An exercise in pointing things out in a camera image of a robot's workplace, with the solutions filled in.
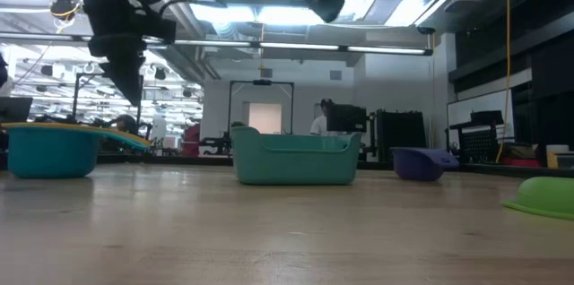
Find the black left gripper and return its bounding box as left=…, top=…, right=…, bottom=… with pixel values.
left=74, top=0, right=180, bottom=107

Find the dark blue measuring cup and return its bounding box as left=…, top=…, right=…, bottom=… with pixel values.
left=390, top=147, right=460, bottom=182

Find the green measuring cup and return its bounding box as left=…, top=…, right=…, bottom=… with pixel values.
left=501, top=176, right=574, bottom=221

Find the teal plastic basket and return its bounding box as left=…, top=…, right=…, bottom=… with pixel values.
left=230, top=125, right=363, bottom=186

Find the long ceiling light bar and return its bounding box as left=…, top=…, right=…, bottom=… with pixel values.
left=0, top=32, right=434, bottom=56

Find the black monitor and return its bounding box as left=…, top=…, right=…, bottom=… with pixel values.
left=326, top=104, right=368, bottom=134

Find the person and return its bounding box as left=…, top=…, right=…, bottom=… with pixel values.
left=309, top=98, right=335, bottom=137

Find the black equipment rack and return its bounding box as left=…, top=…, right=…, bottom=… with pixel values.
left=375, top=108, right=428, bottom=163

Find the black perforated cart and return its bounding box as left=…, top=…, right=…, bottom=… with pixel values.
left=447, top=109, right=506, bottom=165

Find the black gantry frame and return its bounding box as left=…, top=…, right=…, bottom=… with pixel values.
left=227, top=79, right=296, bottom=136

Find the yellow hanging cable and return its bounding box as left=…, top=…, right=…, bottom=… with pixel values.
left=495, top=0, right=513, bottom=164

